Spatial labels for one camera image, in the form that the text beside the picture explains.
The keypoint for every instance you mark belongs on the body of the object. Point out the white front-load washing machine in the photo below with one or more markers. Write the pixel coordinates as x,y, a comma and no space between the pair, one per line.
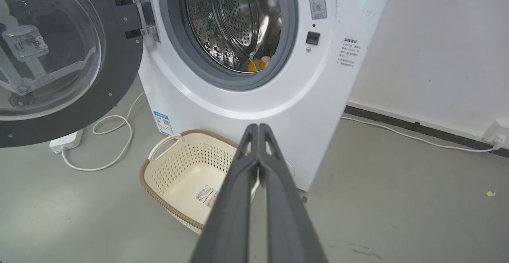
278,96

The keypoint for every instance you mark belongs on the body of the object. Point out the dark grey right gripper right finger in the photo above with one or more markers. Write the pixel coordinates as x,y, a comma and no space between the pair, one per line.
284,203

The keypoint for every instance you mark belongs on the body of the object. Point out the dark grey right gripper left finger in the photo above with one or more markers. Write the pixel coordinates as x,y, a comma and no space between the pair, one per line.
232,199

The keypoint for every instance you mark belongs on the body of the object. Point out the cream perforated laundry basket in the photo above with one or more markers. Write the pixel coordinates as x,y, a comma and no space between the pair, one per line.
187,175

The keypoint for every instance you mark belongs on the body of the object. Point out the round black washing machine door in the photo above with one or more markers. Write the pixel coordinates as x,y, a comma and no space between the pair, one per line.
59,56

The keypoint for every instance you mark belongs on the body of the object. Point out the white wall socket plug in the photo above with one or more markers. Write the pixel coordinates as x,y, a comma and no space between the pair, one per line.
497,138

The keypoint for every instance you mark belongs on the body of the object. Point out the white power strip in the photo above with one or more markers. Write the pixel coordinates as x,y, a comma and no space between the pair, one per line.
67,140

